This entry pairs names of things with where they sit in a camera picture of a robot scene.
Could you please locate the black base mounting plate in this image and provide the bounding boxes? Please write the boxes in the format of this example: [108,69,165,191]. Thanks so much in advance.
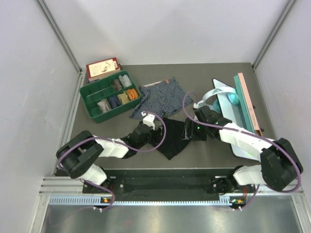
[83,169,254,195]

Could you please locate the white slotted cable duct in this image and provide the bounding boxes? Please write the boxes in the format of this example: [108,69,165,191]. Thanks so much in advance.
[48,195,243,206]

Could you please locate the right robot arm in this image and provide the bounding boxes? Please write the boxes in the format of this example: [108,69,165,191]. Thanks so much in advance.
[188,106,303,193]

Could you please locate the brown rolled sock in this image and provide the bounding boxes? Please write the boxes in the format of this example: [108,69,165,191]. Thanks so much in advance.
[111,79,123,91]

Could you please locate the light blue tablet board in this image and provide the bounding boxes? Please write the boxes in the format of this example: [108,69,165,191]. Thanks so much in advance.
[211,78,272,161]

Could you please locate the beige rolled sock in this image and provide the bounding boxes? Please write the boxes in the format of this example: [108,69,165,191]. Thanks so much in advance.
[97,99,111,114]

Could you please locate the orange rolled sock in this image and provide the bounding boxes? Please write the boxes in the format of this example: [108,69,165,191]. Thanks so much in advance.
[126,88,139,100]

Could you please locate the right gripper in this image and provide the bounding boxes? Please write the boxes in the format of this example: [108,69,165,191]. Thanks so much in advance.
[182,117,207,141]

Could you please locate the striped blue boxer shorts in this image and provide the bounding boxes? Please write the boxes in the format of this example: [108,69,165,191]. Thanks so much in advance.
[130,77,192,119]

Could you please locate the mustard rolled sock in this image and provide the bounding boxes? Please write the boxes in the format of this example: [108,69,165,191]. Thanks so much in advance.
[118,93,130,105]

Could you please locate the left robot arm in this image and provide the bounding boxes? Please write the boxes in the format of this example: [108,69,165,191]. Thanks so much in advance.
[56,121,156,193]

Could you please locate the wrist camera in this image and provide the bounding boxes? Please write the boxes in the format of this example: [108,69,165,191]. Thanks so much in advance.
[141,112,156,129]
[193,101,206,109]

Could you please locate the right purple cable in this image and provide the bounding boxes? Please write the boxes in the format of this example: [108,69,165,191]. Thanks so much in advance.
[182,91,303,212]

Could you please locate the navy rolled sock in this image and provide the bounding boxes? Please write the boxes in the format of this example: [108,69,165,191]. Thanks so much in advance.
[108,95,121,109]

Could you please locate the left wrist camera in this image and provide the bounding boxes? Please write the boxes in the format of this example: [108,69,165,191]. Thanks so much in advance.
[141,112,156,129]

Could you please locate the teal and pink book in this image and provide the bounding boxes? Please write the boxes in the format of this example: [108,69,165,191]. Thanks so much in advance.
[234,73,263,136]

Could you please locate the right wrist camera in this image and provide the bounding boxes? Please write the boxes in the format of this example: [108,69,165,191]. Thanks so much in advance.
[193,101,206,109]

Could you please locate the black underwear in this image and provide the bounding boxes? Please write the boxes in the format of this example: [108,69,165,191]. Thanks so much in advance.
[157,117,190,160]

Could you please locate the grey rolled sock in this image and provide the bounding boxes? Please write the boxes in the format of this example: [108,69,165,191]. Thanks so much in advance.
[118,75,132,87]

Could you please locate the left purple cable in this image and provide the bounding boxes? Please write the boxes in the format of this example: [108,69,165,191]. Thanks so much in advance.
[57,111,167,212]

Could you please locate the purple cable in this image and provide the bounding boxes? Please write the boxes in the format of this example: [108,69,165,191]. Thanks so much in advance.
[182,91,303,212]
[57,111,167,212]

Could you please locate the green compartment tray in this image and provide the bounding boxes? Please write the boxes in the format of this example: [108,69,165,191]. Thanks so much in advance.
[80,70,141,123]

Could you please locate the red and cream book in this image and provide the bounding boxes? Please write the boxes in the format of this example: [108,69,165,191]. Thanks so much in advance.
[86,57,121,83]

